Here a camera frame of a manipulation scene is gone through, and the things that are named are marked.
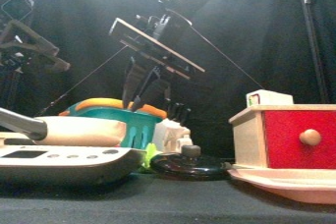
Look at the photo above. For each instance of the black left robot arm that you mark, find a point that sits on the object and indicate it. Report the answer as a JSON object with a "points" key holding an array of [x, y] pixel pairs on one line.
{"points": [[8, 87]]}

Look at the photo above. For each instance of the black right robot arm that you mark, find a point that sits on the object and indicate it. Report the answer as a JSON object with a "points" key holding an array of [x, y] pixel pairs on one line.
{"points": [[175, 8]]}

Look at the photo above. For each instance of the green toy starfruit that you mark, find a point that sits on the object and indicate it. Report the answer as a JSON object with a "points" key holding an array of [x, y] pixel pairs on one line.
{"points": [[151, 156]]}

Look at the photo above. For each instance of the orange toy food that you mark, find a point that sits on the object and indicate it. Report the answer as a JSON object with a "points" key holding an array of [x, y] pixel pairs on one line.
{"points": [[152, 110]]}

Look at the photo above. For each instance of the yellow-orange toy fruit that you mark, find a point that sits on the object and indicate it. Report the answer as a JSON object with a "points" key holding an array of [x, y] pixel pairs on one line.
{"points": [[100, 102]]}

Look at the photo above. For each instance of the teal plastic basket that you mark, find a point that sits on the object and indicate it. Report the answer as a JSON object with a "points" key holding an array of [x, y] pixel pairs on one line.
{"points": [[140, 126]]}

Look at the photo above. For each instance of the white knife block black knives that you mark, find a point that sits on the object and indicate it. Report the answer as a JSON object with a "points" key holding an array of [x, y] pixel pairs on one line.
{"points": [[171, 134]]}

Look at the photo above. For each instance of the black pot lid with knob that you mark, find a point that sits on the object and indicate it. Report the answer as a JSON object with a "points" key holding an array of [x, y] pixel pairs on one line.
{"points": [[192, 167]]}

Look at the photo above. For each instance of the small white box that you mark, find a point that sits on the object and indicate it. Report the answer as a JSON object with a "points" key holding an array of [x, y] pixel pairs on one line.
{"points": [[271, 98]]}

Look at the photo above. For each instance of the white kitchen scale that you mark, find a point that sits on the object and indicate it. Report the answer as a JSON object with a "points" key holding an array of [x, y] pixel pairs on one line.
{"points": [[65, 165]]}

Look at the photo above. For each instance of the wooden box with red drawer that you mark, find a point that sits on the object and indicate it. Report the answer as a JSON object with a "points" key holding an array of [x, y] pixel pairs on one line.
{"points": [[288, 139]]}

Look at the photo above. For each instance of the pink plastic tray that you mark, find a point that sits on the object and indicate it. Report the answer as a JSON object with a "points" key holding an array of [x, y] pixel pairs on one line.
{"points": [[297, 183]]}

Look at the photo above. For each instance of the black frame pole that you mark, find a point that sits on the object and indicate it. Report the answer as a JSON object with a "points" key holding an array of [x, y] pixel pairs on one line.
{"points": [[312, 38]]}

